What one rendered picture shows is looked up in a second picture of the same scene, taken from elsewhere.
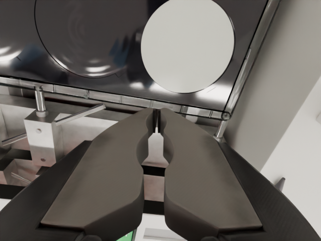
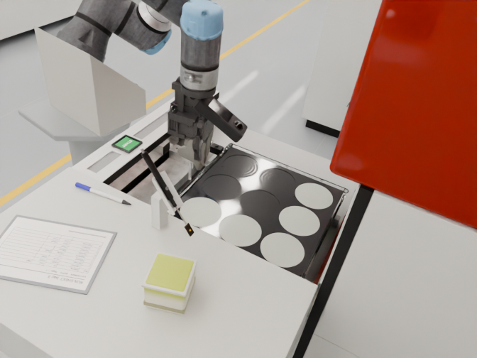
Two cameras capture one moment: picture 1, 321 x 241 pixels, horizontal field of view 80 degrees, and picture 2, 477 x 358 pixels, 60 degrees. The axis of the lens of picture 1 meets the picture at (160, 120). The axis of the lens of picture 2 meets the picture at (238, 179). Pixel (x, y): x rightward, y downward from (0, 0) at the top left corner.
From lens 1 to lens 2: 0.88 m
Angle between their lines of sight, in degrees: 51
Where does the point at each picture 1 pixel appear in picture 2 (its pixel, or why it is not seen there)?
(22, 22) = (232, 173)
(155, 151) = (147, 190)
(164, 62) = (199, 203)
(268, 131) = not seen: hidden behind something
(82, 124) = (182, 171)
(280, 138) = not seen: hidden behind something
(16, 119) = not seen: hidden behind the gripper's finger
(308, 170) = (126, 215)
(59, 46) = (221, 177)
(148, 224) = (123, 155)
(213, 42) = (199, 219)
